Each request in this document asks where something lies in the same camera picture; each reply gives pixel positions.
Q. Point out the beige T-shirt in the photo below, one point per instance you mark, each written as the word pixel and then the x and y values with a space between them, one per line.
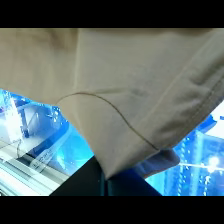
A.
pixel 126 76

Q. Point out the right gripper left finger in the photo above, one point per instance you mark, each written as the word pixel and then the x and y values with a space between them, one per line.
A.
pixel 85 181

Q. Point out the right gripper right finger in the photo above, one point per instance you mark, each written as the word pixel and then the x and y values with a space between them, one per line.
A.
pixel 131 185

